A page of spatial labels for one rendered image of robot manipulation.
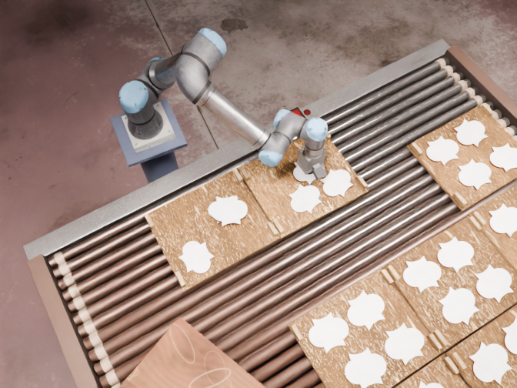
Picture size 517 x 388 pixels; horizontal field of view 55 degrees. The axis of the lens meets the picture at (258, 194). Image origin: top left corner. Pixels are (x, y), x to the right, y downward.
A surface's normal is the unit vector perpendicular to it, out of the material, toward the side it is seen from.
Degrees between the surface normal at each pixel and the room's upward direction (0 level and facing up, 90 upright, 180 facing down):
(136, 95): 10
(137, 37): 0
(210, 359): 0
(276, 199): 0
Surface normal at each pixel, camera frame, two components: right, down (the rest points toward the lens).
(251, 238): 0.00, -0.45
